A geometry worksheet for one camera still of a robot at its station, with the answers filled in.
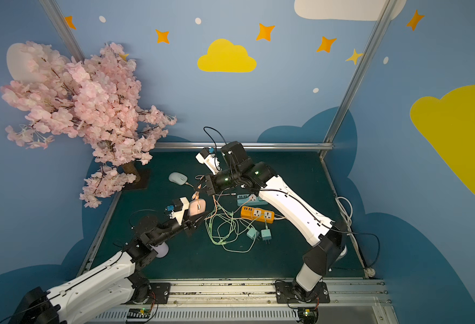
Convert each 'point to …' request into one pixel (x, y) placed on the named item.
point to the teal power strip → (250, 200)
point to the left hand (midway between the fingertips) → (205, 205)
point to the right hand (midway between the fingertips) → (200, 184)
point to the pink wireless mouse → (197, 206)
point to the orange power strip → (260, 214)
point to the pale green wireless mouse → (178, 178)
